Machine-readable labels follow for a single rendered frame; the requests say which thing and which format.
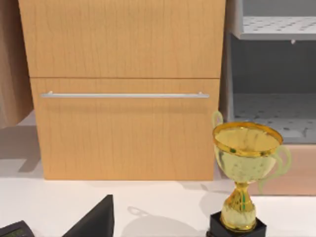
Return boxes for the brown wooden panel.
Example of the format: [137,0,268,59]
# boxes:
[0,0,35,130]

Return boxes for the wooden drawer front with handle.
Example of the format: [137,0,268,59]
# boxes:
[30,78,221,181]

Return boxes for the grey pierced shelf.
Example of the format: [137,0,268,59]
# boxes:
[231,0,316,40]

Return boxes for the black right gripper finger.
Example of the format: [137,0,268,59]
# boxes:
[61,194,115,237]

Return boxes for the gold trophy on black base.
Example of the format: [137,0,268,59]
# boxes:
[206,110,292,237]

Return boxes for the wooden cupboard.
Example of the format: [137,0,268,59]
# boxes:
[18,0,226,181]

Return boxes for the dark grey device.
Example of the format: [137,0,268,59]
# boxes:
[0,220,34,237]

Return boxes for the long metal handle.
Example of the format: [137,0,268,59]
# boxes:
[40,91,210,99]

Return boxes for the plain wooden drawer front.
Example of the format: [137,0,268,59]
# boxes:
[18,0,226,79]

